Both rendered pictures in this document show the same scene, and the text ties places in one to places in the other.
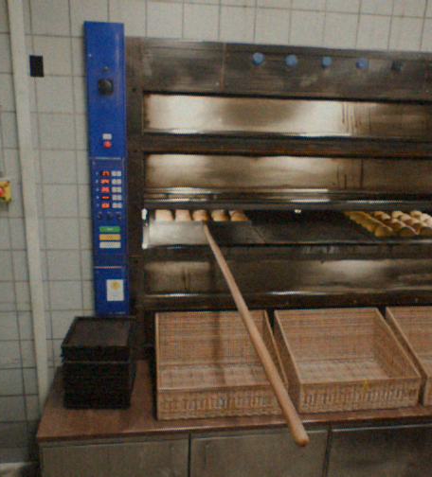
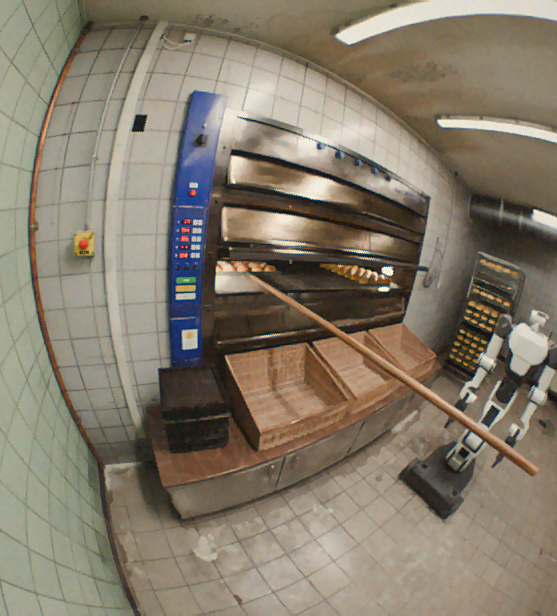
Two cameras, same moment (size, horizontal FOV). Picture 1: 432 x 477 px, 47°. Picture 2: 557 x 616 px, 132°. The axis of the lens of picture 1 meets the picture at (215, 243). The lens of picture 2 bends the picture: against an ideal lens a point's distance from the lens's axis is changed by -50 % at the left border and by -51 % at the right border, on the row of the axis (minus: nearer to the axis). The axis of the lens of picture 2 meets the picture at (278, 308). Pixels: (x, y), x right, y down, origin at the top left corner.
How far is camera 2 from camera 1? 126 cm
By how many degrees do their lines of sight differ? 24
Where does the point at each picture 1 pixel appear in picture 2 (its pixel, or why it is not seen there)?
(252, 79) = (316, 159)
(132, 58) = (227, 122)
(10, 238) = (92, 294)
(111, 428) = (223, 468)
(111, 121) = (200, 171)
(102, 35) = (207, 101)
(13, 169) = (97, 222)
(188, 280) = (251, 324)
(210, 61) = (288, 139)
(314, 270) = (336, 308)
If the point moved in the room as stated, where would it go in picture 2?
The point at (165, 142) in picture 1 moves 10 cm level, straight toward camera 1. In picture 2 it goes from (244, 196) to (252, 195)
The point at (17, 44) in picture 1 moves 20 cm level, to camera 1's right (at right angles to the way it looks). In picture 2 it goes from (129, 105) to (174, 105)
